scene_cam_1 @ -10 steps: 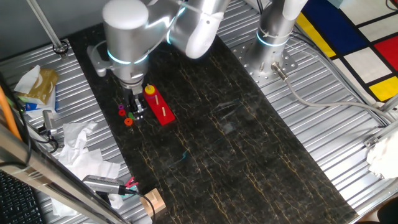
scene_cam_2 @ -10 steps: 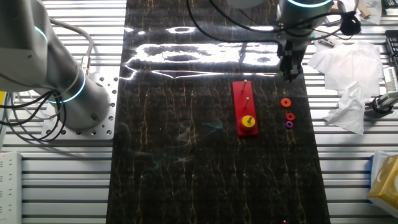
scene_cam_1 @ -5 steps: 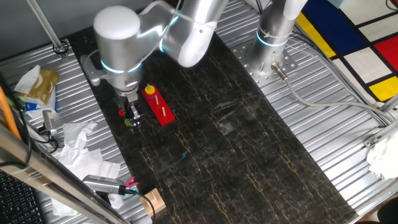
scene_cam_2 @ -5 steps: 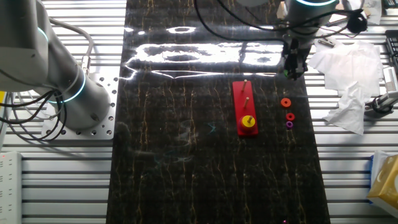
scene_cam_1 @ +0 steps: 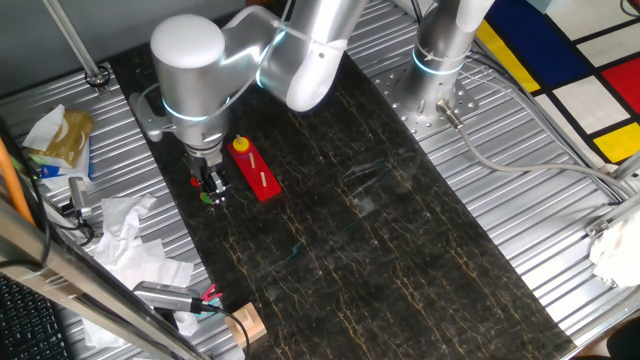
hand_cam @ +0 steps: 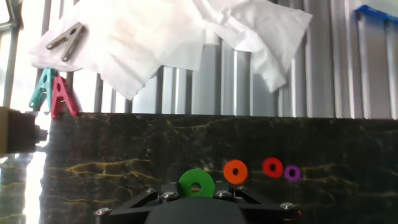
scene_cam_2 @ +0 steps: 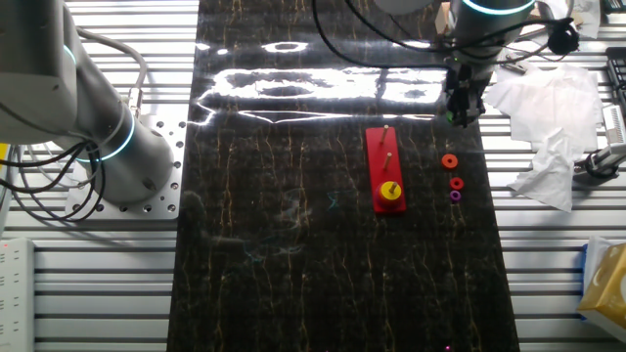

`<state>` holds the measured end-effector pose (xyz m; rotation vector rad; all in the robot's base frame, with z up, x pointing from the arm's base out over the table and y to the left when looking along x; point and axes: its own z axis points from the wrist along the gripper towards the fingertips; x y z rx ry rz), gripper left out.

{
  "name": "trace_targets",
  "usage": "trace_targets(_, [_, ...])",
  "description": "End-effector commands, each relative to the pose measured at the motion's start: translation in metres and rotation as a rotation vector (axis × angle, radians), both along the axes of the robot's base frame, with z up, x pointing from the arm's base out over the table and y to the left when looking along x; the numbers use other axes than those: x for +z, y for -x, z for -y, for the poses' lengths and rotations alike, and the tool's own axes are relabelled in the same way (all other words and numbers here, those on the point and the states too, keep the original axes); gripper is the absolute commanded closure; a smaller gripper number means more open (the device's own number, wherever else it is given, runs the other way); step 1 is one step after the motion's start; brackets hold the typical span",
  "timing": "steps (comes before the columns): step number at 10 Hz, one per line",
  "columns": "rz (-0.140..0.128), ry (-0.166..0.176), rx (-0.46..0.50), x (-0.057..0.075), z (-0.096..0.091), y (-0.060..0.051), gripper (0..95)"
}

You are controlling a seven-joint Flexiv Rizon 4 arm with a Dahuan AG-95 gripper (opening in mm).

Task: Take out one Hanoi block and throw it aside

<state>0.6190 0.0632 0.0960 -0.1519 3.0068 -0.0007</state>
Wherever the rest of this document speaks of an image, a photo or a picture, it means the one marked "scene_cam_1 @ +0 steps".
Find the blue white tissue packet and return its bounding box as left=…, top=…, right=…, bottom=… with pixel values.
left=29, top=144, right=94, bottom=191

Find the metal corner bracket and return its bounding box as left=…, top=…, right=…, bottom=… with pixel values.
left=583, top=217, right=611, bottom=240

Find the colourful Mondrian pattern mat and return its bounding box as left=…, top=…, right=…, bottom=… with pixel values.
left=474, top=0, right=640, bottom=166

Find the small silver camera on mount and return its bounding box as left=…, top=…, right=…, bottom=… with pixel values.
left=67, top=176, right=94, bottom=219

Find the black ribbed camera cable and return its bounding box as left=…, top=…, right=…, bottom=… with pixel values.
left=189, top=297, right=251, bottom=360

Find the yellow and white bag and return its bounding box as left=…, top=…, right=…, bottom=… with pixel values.
left=42, top=108, right=95, bottom=169

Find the aluminium frame bar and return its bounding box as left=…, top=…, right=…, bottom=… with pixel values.
left=0, top=197, right=206, bottom=360

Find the black marble pattern mat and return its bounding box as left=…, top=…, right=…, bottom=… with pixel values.
left=107, top=14, right=576, bottom=360

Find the silver ribbed camera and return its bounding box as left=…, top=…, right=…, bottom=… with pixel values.
left=132, top=280, right=204, bottom=314

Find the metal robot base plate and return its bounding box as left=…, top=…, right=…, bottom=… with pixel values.
left=372, top=64, right=480, bottom=141

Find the metal camera pole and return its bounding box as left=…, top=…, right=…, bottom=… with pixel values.
left=42, top=0, right=111, bottom=96

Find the black keyboard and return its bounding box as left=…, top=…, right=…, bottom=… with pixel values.
left=0, top=272, right=71, bottom=360

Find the grey base cable with connector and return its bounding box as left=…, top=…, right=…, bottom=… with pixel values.
left=434, top=99, right=636, bottom=199

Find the crumpled white paper towel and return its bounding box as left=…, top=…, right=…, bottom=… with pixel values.
left=99, top=193, right=157, bottom=251

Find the large white paper towel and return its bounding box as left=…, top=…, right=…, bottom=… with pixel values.
left=82, top=238, right=199, bottom=349

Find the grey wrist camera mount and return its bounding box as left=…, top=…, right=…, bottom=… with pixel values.
left=128, top=91, right=174, bottom=144

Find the slotted wooden block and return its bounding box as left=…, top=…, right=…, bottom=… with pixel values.
left=224, top=302, right=269, bottom=350

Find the orange tube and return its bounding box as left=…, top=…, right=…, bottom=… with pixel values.
left=0, top=137, right=36, bottom=226

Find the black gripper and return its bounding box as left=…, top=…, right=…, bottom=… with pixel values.
left=188, top=152, right=232, bottom=206

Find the red Hanoi base with pegs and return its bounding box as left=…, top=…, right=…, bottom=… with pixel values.
left=227, top=135, right=283, bottom=203

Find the white crumpled cloth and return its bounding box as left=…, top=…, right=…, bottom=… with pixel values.
left=588, top=209, right=640, bottom=289

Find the white facial tissue sheet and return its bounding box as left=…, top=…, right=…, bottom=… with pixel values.
left=22, top=103, right=66, bottom=152

